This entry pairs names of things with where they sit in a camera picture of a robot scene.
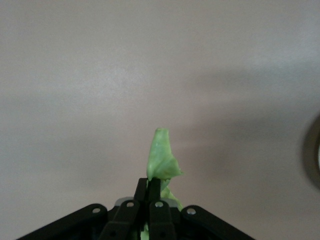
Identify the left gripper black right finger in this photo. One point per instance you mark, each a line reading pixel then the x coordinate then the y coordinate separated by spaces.
pixel 160 217

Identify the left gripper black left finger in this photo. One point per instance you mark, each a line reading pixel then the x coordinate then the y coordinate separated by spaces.
pixel 125 217

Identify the green lettuce leaf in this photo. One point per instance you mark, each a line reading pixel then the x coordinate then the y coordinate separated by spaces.
pixel 161 157

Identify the beige round plate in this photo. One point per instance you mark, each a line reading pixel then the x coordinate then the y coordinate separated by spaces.
pixel 313 152

